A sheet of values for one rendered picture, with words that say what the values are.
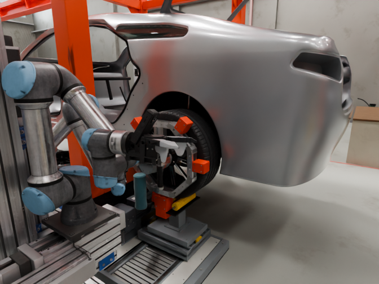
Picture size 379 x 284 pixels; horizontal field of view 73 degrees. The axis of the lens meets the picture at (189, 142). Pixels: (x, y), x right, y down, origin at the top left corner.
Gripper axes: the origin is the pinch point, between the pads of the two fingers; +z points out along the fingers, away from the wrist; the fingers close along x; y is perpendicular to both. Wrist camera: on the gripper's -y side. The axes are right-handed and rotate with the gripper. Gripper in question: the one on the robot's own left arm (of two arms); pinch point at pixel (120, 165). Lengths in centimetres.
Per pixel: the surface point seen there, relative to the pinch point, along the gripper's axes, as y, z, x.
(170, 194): 22.1, -3.8, 32.5
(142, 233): 66, 20, 12
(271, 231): 83, 23, 131
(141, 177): 9.6, 0.9, 13.1
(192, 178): 6.2, -16.3, 46.1
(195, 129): -24, -7, 50
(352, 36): -178, 538, 660
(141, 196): 24.6, 0.8, 12.8
